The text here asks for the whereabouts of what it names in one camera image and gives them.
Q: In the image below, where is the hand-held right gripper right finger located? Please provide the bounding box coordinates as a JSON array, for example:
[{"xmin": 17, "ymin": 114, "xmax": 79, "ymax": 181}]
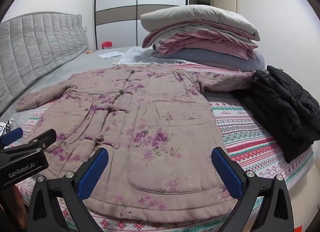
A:
[{"xmin": 211, "ymin": 146, "xmax": 294, "ymax": 232}]

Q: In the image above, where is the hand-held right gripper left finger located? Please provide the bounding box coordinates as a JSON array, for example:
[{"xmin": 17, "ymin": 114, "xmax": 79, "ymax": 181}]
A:
[{"xmin": 26, "ymin": 147, "xmax": 109, "ymax": 232}]

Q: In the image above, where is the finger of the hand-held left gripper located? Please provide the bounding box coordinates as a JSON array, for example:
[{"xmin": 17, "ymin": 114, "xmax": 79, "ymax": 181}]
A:
[
  {"xmin": 19, "ymin": 129, "xmax": 57, "ymax": 151},
  {"xmin": 0, "ymin": 127, "xmax": 23, "ymax": 147}
]

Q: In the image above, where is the pink floral quilt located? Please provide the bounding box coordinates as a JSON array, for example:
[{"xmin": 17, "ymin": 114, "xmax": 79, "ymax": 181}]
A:
[{"xmin": 15, "ymin": 63, "xmax": 255, "ymax": 224}]

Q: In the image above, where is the patterned striped blanket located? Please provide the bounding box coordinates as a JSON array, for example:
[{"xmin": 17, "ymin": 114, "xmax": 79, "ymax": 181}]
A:
[{"xmin": 5, "ymin": 62, "xmax": 314, "ymax": 232}]

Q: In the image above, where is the grey bed sheet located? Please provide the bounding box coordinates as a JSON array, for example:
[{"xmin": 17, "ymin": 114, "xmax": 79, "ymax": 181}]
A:
[{"xmin": 0, "ymin": 46, "xmax": 140, "ymax": 122}]

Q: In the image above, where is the black puffer jacket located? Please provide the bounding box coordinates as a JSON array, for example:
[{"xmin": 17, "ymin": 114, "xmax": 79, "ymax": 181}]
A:
[{"xmin": 234, "ymin": 65, "xmax": 320, "ymax": 164}]

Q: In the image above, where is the grey quilted headboard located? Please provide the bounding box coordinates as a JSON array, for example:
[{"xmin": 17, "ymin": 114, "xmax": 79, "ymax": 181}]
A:
[{"xmin": 0, "ymin": 12, "xmax": 89, "ymax": 116}]

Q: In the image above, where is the white paper sheet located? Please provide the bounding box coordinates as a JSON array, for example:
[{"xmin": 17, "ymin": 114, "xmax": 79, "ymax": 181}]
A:
[{"xmin": 98, "ymin": 51, "xmax": 125, "ymax": 59}]

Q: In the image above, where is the blue-grey quilt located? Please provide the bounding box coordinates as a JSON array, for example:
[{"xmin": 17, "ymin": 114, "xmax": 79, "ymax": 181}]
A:
[{"xmin": 152, "ymin": 45, "xmax": 266, "ymax": 71}]

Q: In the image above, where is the grey plaid fringed cloth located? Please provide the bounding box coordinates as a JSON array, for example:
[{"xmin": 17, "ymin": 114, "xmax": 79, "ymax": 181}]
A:
[{"xmin": 111, "ymin": 46, "xmax": 190, "ymax": 67}]

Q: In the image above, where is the stack of folded blankets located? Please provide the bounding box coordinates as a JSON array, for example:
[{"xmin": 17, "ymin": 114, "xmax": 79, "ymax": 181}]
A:
[{"xmin": 140, "ymin": 5, "xmax": 261, "ymax": 41}]

